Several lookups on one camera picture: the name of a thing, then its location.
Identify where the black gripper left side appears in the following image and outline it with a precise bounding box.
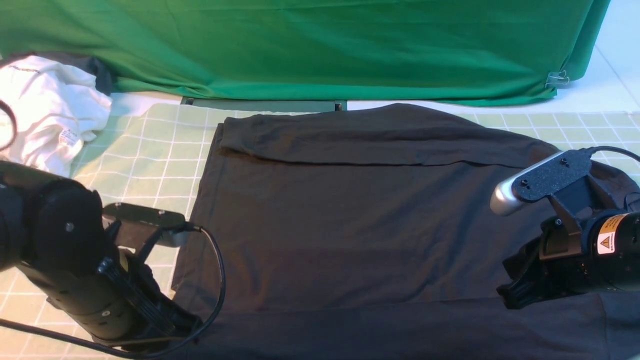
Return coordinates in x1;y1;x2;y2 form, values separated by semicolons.
97;257;203;351

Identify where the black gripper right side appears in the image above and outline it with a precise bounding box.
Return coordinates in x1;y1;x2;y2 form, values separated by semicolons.
496;218;601;310

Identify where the dark gray long-sleeve shirt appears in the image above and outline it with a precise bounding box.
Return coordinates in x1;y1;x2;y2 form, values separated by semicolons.
167;104;639;360

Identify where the crumpled white shirt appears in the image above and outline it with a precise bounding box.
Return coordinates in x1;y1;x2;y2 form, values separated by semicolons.
0;55;113;177

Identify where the dark garment behind white shirt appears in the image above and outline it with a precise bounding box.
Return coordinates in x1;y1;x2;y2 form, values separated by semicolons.
0;51;114;96

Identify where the metal binder clip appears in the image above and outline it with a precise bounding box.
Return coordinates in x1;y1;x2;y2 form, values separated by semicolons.
544;69;571;89

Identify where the green backdrop cloth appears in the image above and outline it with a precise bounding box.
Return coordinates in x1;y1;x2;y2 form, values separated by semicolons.
0;0;610;107

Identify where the dark green base bar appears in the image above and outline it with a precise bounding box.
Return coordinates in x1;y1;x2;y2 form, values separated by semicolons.
180;96;348;113

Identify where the black camera cable left side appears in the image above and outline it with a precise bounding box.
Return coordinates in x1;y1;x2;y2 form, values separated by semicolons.
0;222;227;360

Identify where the black camera cable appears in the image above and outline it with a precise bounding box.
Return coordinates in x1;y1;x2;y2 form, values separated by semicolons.
0;222;227;360
585;145;640;163

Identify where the silver wrist camera right side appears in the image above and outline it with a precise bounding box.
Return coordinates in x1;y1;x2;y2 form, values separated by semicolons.
490;149;592;216

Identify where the black camera cable right side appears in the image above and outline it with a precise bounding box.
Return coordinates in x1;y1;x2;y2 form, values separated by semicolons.
585;145;640;163

